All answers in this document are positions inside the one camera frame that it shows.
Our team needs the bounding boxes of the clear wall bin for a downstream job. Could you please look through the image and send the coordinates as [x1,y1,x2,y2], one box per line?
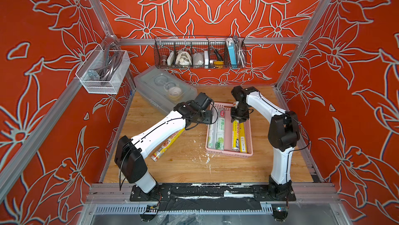
[75,45,130,95]

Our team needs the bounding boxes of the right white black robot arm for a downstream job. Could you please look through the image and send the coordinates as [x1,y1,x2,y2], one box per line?
[231,86,300,200]

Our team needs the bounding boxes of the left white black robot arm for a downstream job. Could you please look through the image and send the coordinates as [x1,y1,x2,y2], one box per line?
[114,92,215,194]

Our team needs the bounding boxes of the black wire wall basket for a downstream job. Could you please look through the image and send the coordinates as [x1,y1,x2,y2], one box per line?
[154,36,247,69]

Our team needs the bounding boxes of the green wrap roll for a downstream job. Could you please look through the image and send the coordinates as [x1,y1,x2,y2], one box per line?
[215,108,225,150]
[207,123,217,149]

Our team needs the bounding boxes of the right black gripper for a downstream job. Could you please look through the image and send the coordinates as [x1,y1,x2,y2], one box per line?
[229,103,249,123]

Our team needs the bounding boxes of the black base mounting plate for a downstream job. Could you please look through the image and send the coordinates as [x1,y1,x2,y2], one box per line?
[129,183,296,202]

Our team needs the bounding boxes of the tape roll on box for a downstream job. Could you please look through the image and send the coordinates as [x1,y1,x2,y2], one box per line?
[168,86,182,101]

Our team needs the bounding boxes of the white cloth in wire basket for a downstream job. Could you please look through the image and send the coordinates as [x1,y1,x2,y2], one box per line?
[175,50,192,67]

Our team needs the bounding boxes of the blue box in wire basket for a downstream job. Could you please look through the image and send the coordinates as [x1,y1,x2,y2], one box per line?
[226,38,237,68]

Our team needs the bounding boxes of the yellow wrap roll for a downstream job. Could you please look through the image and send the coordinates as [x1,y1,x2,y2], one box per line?
[232,120,240,152]
[239,123,247,153]
[151,128,186,162]

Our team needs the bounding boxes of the grey cables in bin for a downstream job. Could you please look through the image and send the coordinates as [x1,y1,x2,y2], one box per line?
[87,39,122,82]

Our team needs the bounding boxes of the clear plastic storage box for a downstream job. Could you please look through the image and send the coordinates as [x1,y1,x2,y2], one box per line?
[134,66,197,115]

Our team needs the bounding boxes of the pink plastic basket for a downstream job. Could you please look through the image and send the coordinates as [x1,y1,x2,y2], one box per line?
[205,102,254,158]

